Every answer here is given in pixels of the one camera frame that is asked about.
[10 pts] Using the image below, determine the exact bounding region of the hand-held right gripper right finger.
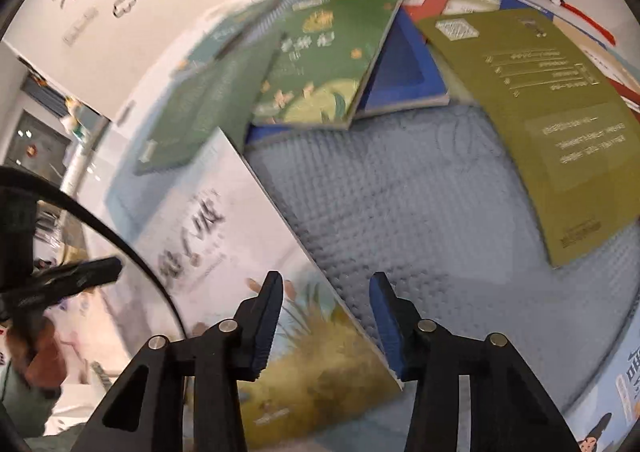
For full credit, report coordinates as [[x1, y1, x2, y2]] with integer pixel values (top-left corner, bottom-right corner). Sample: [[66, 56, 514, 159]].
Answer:
[[369, 271, 583, 452]]

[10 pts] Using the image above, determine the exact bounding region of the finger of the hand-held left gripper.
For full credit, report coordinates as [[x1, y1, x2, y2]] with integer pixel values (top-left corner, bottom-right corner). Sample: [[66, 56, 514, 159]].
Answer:
[[32, 256, 124, 305]]

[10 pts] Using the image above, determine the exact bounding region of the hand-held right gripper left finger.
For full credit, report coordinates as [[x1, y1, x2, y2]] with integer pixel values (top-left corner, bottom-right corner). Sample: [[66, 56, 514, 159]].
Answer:
[[72, 271, 284, 452]]

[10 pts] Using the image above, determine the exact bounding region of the meadow picture book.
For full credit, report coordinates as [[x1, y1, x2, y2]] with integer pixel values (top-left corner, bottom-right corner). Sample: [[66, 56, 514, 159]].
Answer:
[[107, 127, 406, 450]]

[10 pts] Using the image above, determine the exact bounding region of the dark green book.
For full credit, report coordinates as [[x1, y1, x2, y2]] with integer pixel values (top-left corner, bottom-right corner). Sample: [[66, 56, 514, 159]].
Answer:
[[132, 30, 283, 178]]

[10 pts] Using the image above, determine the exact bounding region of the light blue book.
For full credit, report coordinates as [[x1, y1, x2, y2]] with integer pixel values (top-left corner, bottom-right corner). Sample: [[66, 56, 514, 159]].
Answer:
[[565, 332, 640, 452]]

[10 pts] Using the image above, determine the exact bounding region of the olive book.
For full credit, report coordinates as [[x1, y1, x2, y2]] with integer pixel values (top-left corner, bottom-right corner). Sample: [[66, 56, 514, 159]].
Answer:
[[416, 7, 640, 269]]

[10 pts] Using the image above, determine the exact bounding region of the dark blue book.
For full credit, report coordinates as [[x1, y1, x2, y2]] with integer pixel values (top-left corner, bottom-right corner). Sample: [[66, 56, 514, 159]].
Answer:
[[244, 7, 451, 145]]

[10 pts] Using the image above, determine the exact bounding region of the green book with cabbage leaf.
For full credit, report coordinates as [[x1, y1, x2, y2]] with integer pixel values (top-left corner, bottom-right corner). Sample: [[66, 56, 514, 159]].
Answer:
[[250, 0, 406, 130]]

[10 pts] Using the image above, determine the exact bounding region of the green books stack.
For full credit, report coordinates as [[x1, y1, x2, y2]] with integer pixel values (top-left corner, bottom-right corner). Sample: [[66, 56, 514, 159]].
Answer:
[[170, 0, 293, 80]]

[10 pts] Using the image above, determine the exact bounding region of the red book with white label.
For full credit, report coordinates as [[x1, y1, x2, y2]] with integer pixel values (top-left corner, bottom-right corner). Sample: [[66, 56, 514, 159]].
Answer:
[[400, 0, 455, 19]]

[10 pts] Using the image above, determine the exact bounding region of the light green book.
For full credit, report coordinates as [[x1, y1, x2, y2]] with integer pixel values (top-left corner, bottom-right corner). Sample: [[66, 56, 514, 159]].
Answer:
[[442, 0, 503, 16]]

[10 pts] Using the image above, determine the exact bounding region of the blue illustrated book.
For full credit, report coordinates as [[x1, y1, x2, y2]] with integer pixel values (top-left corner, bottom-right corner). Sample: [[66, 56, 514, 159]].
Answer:
[[500, 0, 557, 19]]

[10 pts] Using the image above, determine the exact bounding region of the person's left forearm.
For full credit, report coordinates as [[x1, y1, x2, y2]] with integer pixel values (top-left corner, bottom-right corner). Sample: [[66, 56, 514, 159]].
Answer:
[[0, 362, 63, 440]]

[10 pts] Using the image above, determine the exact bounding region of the person's left hand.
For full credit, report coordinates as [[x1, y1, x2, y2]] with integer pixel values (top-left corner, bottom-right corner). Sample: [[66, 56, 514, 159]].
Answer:
[[6, 315, 68, 400]]

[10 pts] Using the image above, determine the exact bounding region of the plush toy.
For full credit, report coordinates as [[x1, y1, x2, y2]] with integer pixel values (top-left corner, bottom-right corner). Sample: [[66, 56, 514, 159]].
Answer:
[[62, 95, 101, 143]]

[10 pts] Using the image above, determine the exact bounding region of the red tassel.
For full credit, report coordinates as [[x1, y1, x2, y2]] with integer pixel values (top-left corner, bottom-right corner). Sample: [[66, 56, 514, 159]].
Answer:
[[549, 0, 617, 47]]

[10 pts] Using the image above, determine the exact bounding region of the black cable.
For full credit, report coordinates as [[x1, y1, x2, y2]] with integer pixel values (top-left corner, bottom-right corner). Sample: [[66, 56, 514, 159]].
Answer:
[[0, 167, 188, 340]]

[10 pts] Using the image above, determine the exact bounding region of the wall light switch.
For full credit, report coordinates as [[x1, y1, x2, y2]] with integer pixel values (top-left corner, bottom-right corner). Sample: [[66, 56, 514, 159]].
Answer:
[[62, 7, 101, 47]]

